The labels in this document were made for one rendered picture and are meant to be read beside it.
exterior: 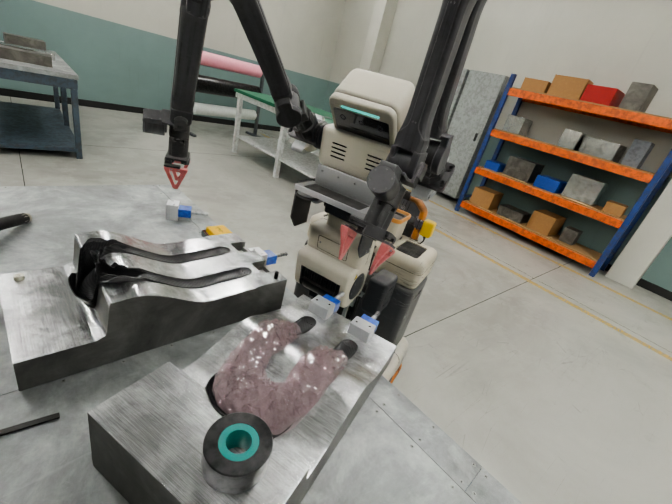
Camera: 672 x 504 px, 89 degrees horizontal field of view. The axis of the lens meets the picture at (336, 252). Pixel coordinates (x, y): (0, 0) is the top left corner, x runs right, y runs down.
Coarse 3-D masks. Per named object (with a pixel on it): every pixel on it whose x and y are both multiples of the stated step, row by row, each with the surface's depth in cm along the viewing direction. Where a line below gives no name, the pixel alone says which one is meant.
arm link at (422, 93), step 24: (456, 0) 61; (456, 24) 62; (432, 48) 65; (456, 48) 66; (432, 72) 66; (432, 96) 68; (408, 120) 71; (432, 120) 72; (408, 144) 72; (408, 168) 74
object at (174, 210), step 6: (168, 204) 114; (174, 204) 115; (168, 210) 114; (174, 210) 115; (180, 210) 115; (186, 210) 116; (168, 216) 115; (174, 216) 116; (180, 216) 116; (186, 216) 117
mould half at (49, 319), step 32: (128, 256) 70; (224, 256) 87; (256, 256) 90; (0, 288) 63; (32, 288) 65; (64, 288) 67; (128, 288) 61; (160, 288) 65; (224, 288) 76; (256, 288) 79; (32, 320) 59; (64, 320) 61; (96, 320) 62; (128, 320) 61; (160, 320) 65; (192, 320) 70; (224, 320) 77; (32, 352) 54; (64, 352) 56; (96, 352) 59; (128, 352) 64; (32, 384) 55
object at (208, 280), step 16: (96, 240) 69; (112, 240) 72; (80, 256) 67; (96, 256) 65; (144, 256) 75; (160, 256) 80; (176, 256) 83; (192, 256) 85; (208, 256) 85; (80, 272) 68; (96, 272) 65; (112, 272) 64; (128, 272) 65; (144, 272) 68; (224, 272) 81; (240, 272) 83; (80, 288) 67; (96, 288) 61; (192, 288) 73
